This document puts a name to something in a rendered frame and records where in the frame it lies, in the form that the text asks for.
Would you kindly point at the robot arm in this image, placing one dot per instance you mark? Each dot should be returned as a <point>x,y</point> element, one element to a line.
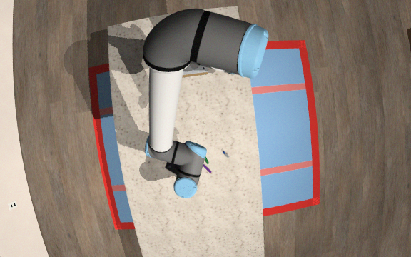
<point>182,42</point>

